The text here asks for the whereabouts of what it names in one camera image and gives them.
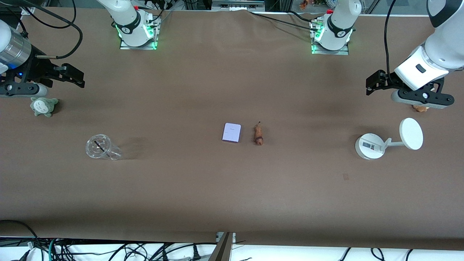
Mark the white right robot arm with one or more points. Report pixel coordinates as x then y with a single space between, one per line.
127 16

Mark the brown lion figurine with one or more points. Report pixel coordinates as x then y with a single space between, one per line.
258 135

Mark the clear plastic cup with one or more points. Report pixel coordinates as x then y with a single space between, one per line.
99 146

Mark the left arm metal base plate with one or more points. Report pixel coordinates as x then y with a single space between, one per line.
344 53

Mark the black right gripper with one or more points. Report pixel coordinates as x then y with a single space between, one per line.
39 68

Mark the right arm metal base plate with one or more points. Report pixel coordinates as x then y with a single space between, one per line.
125 46

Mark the white round desk lamp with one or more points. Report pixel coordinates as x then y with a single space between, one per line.
411 133

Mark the orange toy figure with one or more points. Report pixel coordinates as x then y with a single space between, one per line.
303 4

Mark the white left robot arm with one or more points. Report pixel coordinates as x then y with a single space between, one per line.
440 50

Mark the grey totoro plush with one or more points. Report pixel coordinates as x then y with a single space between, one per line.
43 106

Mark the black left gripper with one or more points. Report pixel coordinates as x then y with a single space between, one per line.
385 79

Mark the aluminium profile beam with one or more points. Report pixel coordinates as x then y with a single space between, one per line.
223 250

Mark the silver metal rail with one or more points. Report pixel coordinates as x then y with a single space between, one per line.
237 4

